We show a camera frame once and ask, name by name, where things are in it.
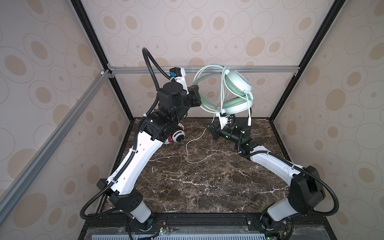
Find silver aluminium rail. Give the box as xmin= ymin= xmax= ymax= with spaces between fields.
xmin=107 ymin=62 xmax=301 ymax=78
xmin=1 ymin=69 xmax=111 ymax=225

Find silver aluminium rail back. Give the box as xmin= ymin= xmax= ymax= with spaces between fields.
xmin=107 ymin=62 xmax=301 ymax=78

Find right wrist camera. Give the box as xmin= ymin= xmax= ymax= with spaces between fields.
xmin=218 ymin=113 xmax=236 ymax=130

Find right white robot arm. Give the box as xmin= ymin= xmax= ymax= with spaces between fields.
xmin=207 ymin=124 xmax=340 ymax=228

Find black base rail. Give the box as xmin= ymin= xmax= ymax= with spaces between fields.
xmin=78 ymin=213 xmax=336 ymax=240

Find black vertical frame post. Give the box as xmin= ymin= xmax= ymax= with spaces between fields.
xmin=70 ymin=0 xmax=134 ymax=122
xmin=269 ymin=0 xmax=347 ymax=123

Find black vertical frame post left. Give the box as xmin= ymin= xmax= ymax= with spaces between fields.
xmin=70 ymin=0 xmax=134 ymax=122

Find white black headphones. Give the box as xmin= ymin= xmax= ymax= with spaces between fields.
xmin=165 ymin=123 xmax=187 ymax=145

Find mint green headphones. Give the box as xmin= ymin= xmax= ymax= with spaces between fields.
xmin=193 ymin=64 xmax=254 ymax=126

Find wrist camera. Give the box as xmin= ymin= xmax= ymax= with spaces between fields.
xmin=218 ymin=113 xmax=236 ymax=130
xmin=169 ymin=67 xmax=189 ymax=94

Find black vertical frame post right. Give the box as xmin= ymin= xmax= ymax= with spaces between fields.
xmin=269 ymin=0 xmax=347 ymax=123

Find silver aluminium rail left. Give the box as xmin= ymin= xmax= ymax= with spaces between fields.
xmin=1 ymin=69 xmax=111 ymax=225

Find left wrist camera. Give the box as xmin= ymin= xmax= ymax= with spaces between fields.
xmin=169 ymin=67 xmax=189 ymax=94

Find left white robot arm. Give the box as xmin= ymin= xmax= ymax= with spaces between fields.
xmin=80 ymin=82 xmax=202 ymax=228

